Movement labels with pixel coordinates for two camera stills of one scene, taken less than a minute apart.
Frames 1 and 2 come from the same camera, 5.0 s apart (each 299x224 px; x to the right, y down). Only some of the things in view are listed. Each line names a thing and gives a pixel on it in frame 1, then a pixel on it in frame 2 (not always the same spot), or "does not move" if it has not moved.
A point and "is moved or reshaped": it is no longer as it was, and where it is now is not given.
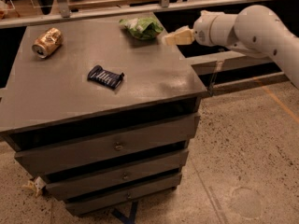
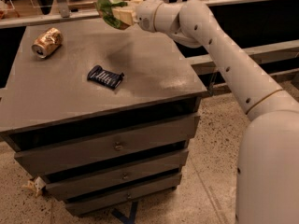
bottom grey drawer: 97,202 does not move
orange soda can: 47,42 does not move
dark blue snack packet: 97,74 does not move
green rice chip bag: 142,28 is moved or reshaped
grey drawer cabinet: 103,111 does not move
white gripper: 201,31 to 146,16
